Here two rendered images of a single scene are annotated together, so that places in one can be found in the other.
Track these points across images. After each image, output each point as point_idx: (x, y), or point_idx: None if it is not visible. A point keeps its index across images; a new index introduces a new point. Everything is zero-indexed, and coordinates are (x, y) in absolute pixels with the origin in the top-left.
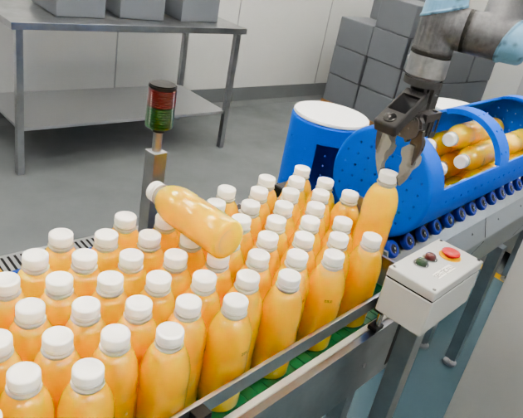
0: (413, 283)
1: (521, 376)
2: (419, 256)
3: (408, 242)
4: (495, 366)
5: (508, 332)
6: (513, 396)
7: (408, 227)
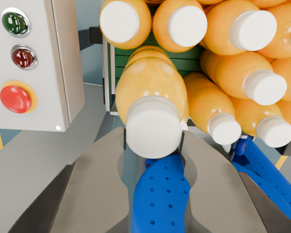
0: None
1: (57, 140)
2: (36, 47)
3: (148, 164)
4: (76, 139)
5: (68, 157)
6: (63, 131)
7: (149, 168)
